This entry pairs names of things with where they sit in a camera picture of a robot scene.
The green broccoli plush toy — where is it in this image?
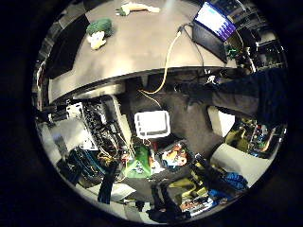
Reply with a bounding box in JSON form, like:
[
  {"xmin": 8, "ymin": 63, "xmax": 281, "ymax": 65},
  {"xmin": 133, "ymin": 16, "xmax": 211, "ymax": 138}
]
[{"xmin": 85, "ymin": 17, "xmax": 115, "ymax": 51}]

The yellow corn plush toy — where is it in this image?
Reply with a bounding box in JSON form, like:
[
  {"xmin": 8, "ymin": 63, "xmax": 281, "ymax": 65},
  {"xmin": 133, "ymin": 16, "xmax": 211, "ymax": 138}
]
[{"xmin": 115, "ymin": 1, "xmax": 162, "ymax": 17}]

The black plastic container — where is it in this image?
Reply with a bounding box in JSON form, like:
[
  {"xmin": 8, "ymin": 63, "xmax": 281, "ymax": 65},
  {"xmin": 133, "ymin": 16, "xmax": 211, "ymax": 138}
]
[{"xmin": 44, "ymin": 13, "xmax": 91, "ymax": 80}]

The white square bin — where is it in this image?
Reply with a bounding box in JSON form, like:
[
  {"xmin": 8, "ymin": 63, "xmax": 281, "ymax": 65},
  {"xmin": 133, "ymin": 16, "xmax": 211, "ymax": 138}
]
[{"xmin": 134, "ymin": 109, "xmax": 171, "ymax": 140}]

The colourful toy package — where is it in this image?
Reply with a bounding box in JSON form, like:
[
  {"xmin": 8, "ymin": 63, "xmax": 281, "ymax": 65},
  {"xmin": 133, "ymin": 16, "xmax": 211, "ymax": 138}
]
[{"xmin": 160, "ymin": 142, "xmax": 191, "ymax": 168}]

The green plastic bag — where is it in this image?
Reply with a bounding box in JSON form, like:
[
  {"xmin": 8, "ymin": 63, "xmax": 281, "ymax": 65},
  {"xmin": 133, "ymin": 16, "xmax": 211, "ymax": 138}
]
[{"xmin": 123, "ymin": 144, "xmax": 153, "ymax": 180}]

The person in dark clothes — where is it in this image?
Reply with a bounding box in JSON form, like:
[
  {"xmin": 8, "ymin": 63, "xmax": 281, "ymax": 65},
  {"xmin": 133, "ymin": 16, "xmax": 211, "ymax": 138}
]
[{"xmin": 175, "ymin": 67, "xmax": 289, "ymax": 128}]

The open black laptop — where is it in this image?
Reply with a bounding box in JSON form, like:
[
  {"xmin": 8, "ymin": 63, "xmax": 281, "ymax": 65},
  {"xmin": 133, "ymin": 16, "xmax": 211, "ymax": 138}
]
[{"xmin": 191, "ymin": 1, "xmax": 238, "ymax": 64}]

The yellow cable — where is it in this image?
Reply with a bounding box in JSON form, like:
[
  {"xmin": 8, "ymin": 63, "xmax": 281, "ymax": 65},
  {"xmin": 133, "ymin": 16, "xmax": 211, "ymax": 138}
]
[{"xmin": 137, "ymin": 29, "xmax": 185, "ymax": 96}]

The thin black cable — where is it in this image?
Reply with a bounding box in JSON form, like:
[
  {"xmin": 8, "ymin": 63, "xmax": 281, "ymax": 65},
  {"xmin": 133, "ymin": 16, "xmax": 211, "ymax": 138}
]
[{"xmin": 182, "ymin": 22, "xmax": 206, "ymax": 69}]

